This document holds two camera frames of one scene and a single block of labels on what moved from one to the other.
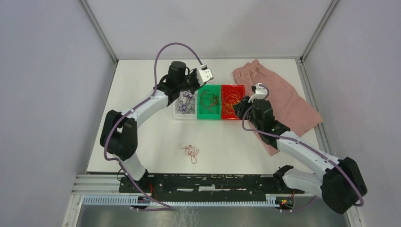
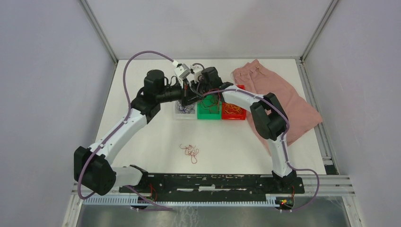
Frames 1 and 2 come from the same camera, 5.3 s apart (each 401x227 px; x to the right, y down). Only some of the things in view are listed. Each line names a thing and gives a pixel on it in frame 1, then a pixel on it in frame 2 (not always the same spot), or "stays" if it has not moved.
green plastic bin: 209,101 stays
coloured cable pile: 191,151 stays
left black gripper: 194,74 → 188,96
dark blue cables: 186,102 stays
